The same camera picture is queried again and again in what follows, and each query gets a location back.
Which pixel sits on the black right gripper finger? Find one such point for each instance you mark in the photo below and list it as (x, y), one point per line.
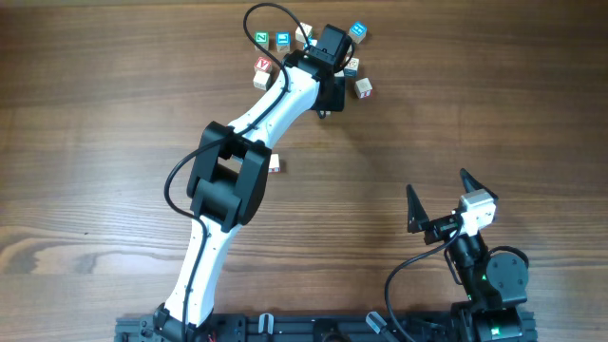
(471, 184)
(417, 216)

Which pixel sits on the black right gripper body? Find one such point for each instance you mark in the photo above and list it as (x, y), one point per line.
(439, 229)

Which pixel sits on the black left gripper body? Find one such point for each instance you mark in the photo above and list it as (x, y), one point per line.
(336, 100)

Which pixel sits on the red I block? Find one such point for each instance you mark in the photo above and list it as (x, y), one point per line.
(363, 88)
(274, 164)

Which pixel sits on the green F wooden block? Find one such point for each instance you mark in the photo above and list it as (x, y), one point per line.
(262, 80)

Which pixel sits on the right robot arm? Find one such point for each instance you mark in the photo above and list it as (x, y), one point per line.
(494, 279)

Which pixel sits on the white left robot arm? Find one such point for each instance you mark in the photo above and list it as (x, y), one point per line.
(230, 171)

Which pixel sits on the blue X side block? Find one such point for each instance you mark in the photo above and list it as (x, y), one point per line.
(351, 68)

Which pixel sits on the blue D wooden block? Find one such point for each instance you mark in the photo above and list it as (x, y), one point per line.
(312, 43)

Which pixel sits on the blue top block right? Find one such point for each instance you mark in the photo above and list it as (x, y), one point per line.
(358, 32)

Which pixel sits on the plain top wooden block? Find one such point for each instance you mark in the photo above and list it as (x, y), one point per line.
(303, 33)

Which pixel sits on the blue top block left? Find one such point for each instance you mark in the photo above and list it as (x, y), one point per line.
(283, 42)

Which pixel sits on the red V wooden block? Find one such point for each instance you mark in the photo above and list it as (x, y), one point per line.
(263, 65)

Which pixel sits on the green top wooden block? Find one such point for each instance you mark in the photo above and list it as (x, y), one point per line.
(262, 39)

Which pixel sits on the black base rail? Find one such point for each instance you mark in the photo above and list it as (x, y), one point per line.
(422, 326)

